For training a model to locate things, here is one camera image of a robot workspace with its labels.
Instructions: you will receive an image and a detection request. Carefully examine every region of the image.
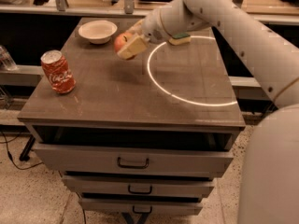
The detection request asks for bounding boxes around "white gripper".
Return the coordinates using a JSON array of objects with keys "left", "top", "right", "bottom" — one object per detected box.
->
[{"left": 127, "top": 0, "right": 209, "bottom": 57}]

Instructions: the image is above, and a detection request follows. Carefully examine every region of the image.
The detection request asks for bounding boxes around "red apple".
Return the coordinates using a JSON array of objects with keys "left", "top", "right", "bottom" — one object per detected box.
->
[{"left": 114, "top": 32, "right": 134, "bottom": 60}]

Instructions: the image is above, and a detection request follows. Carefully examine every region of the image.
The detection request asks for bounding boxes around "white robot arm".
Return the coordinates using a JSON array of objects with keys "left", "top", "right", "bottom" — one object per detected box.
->
[{"left": 114, "top": 0, "right": 299, "bottom": 224}]

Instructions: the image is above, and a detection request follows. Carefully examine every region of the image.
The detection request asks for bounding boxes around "white paper bowl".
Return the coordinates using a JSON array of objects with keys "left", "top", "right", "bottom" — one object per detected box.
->
[{"left": 78, "top": 21, "right": 118, "bottom": 45}]

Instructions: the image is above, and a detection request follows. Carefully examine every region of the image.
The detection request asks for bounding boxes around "green yellow sponge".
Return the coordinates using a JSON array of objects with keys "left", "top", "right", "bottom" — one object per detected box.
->
[{"left": 169, "top": 33, "right": 191, "bottom": 46}]

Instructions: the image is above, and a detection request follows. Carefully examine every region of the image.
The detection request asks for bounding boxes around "red coca-cola can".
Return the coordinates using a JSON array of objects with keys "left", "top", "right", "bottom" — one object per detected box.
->
[{"left": 40, "top": 50, "right": 76, "bottom": 94}]

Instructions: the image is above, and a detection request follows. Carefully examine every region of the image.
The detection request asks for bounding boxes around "grey drawer cabinet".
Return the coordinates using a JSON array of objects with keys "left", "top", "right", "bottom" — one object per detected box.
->
[{"left": 20, "top": 30, "right": 245, "bottom": 224}]

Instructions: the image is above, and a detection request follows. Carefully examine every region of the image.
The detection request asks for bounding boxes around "clear plastic bottle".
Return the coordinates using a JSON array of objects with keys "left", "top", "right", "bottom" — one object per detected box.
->
[{"left": 0, "top": 45, "right": 18, "bottom": 71}]

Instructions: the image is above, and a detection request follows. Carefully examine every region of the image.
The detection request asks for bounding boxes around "black stand leg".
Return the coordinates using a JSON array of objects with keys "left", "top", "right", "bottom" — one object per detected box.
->
[{"left": 19, "top": 135, "right": 36, "bottom": 161}]

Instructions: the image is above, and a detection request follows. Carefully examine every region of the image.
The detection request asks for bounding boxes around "top drawer with handle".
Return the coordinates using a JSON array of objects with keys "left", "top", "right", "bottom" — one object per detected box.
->
[{"left": 35, "top": 144, "right": 233, "bottom": 178}]

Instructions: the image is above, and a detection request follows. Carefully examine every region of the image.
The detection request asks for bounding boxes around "drawer with handle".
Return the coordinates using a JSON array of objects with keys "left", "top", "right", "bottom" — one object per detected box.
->
[
  {"left": 35, "top": 144, "right": 233, "bottom": 178},
  {"left": 79, "top": 198, "right": 203, "bottom": 216},
  {"left": 62, "top": 175, "right": 214, "bottom": 198}
]

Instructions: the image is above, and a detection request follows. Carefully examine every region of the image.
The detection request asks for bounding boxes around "middle drawer with handle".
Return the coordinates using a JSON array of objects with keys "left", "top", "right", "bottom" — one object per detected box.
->
[{"left": 62, "top": 175, "right": 214, "bottom": 198}]

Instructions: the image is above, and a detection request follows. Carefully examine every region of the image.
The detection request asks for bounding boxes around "black floor cable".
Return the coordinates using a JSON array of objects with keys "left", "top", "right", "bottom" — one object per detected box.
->
[{"left": 0, "top": 130, "right": 45, "bottom": 172}]

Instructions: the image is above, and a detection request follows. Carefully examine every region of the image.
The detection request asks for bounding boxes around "bottom drawer with handle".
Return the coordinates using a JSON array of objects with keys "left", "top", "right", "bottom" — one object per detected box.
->
[{"left": 79, "top": 198, "right": 203, "bottom": 216}]

